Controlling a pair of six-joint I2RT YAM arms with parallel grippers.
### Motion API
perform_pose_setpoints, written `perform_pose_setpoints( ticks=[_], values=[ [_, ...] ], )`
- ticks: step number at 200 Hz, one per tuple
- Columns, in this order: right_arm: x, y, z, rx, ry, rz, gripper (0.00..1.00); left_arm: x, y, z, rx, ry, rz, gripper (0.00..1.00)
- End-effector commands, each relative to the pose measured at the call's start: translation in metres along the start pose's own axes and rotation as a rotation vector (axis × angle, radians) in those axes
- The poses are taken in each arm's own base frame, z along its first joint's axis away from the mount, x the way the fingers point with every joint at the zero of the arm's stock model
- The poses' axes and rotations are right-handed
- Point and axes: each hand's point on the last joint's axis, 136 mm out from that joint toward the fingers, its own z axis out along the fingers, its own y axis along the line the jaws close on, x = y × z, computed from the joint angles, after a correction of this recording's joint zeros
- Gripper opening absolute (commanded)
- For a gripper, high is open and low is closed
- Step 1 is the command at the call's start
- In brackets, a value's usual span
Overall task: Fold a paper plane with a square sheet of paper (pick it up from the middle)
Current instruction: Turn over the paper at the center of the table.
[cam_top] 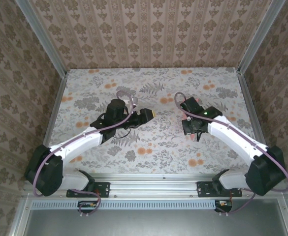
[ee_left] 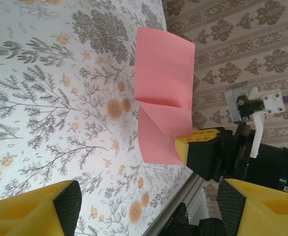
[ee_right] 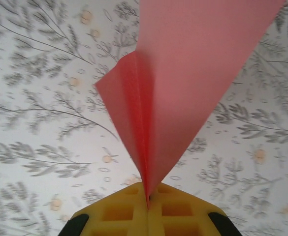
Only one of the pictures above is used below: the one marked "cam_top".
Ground pink square paper sheet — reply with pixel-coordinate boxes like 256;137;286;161
181;97;200;140

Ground grey metal sheet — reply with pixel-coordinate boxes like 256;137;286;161
23;198;288;236

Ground floral patterned table cover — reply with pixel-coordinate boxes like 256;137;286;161
39;68;272;177

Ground aluminium profile beam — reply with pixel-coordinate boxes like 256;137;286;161
23;173;286;199

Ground black controller board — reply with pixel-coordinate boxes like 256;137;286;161
214;199;233;213
77;200;100;214

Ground aluminium side rail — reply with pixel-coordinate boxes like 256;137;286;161
32;73;69;180
236;70;277;179

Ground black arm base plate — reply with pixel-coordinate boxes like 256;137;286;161
196;181;242;198
66;181;110;199

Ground grey slotted cable duct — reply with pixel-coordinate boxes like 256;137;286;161
31;199;217;211

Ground aluminium frame post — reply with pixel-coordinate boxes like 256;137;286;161
15;0;68;78
237;0;282;74

